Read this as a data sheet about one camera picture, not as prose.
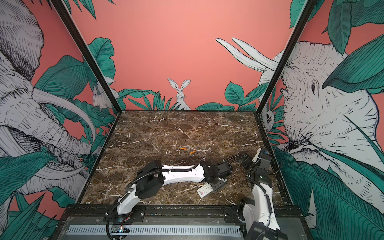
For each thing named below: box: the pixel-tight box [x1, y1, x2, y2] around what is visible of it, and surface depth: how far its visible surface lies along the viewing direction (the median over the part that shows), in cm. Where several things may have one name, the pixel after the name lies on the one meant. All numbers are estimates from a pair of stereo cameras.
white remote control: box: [197, 182, 214, 198], surface depth 82 cm
